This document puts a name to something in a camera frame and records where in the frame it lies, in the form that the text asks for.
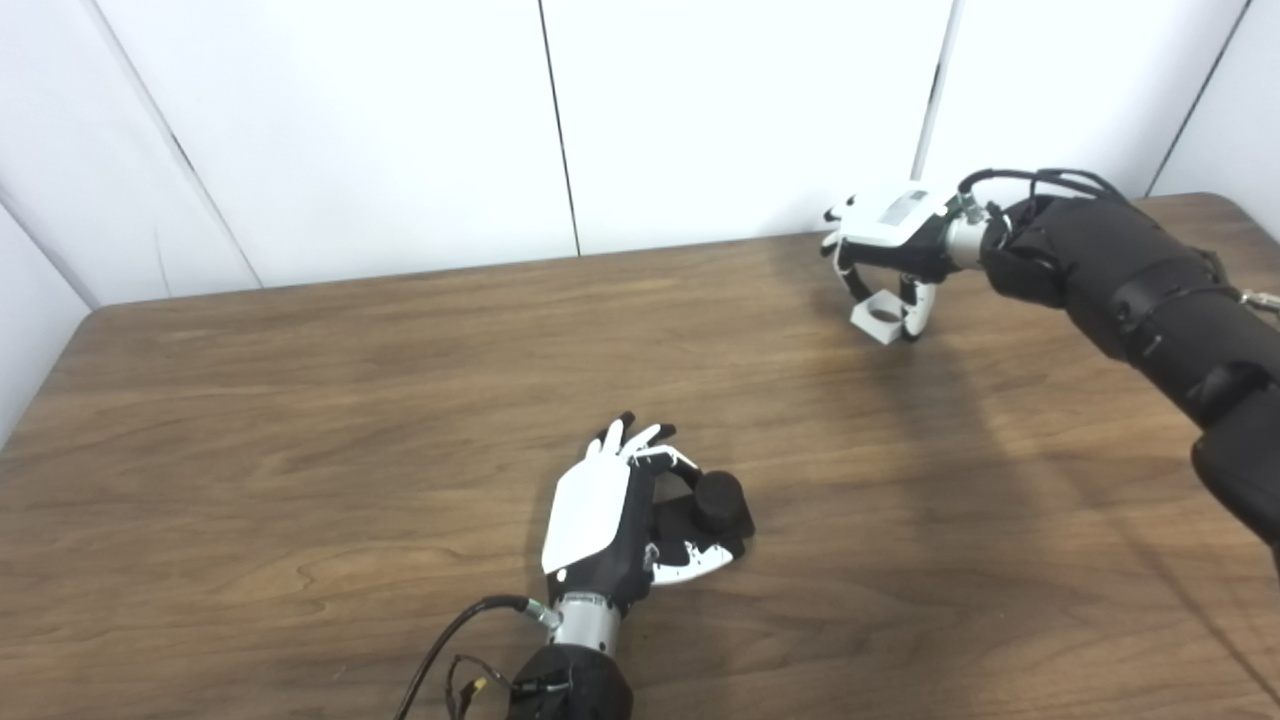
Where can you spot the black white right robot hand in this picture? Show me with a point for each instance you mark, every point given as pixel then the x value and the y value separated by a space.
pixel 895 225

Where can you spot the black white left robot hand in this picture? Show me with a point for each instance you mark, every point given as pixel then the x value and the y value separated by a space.
pixel 590 510

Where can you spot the white square piece with hole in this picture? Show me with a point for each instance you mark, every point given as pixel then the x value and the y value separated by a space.
pixel 882 320

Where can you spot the black peg with square base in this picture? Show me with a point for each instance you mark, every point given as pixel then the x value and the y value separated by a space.
pixel 720 500

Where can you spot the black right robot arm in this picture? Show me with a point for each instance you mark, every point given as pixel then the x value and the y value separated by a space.
pixel 1130 280

